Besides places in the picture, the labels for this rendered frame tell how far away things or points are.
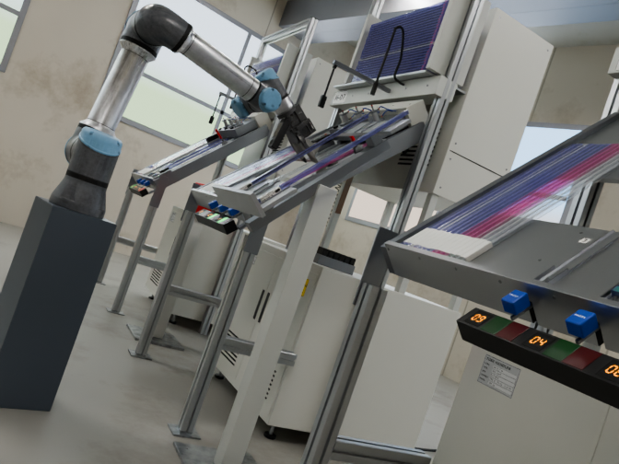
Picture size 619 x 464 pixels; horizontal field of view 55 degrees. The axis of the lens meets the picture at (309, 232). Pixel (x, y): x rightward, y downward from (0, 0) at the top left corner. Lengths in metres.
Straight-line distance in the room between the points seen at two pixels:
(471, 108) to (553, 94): 3.27
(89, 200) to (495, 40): 1.53
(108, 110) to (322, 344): 1.02
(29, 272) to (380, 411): 1.30
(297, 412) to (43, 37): 4.17
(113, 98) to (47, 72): 3.65
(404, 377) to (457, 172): 0.79
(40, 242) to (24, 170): 3.84
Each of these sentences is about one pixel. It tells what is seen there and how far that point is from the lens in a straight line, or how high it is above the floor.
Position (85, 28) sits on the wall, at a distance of 5.64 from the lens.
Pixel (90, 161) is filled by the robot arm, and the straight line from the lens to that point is 1.73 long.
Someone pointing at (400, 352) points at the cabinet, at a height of 0.41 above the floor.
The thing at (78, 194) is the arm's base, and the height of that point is 0.60.
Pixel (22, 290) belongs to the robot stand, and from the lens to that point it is 1.71.
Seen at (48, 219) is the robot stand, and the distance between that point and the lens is 1.68.
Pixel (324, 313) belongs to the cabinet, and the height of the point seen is 0.47.
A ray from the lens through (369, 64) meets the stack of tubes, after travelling 2.56.
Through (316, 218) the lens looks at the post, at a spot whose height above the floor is 0.75.
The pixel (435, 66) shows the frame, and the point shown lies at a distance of 2.18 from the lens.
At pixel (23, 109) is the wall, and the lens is 5.48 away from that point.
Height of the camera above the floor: 0.68
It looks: 1 degrees up
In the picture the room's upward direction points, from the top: 19 degrees clockwise
